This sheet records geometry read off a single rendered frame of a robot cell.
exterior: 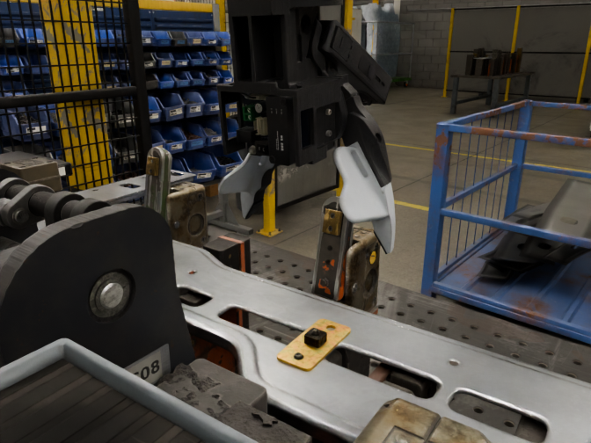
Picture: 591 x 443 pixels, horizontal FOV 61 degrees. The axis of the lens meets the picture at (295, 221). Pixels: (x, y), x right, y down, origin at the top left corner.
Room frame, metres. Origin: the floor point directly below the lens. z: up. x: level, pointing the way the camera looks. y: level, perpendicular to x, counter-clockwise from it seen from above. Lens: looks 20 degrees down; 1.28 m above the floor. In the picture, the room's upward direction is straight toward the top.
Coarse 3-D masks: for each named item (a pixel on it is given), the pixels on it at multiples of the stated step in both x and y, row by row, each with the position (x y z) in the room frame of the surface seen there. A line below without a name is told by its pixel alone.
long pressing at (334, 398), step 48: (192, 288) 0.54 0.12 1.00; (240, 288) 0.54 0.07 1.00; (288, 288) 0.54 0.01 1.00; (240, 336) 0.43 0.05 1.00; (384, 336) 0.44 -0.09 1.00; (432, 336) 0.44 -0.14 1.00; (288, 384) 0.36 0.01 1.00; (336, 384) 0.36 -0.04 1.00; (384, 384) 0.36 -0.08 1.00; (480, 384) 0.36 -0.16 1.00; (528, 384) 0.36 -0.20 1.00; (576, 384) 0.36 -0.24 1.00; (336, 432) 0.30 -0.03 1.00; (576, 432) 0.30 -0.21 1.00
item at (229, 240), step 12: (216, 240) 0.72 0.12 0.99; (228, 240) 0.72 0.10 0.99; (240, 240) 0.72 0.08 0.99; (216, 252) 0.68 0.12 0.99; (228, 252) 0.69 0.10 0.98; (240, 252) 0.71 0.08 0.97; (228, 264) 0.69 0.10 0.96; (240, 264) 0.71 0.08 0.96; (240, 312) 0.71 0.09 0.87; (240, 324) 0.71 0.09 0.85
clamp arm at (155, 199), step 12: (156, 156) 0.79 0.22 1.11; (168, 156) 0.79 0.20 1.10; (156, 168) 0.78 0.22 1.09; (168, 168) 0.79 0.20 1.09; (156, 180) 0.78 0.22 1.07; (168, 180) 0.79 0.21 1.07; (156, 192) 0.77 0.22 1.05; (168, 192) 0.78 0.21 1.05; (144, 204) 0.78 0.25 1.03; (156, 204) 0.77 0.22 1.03
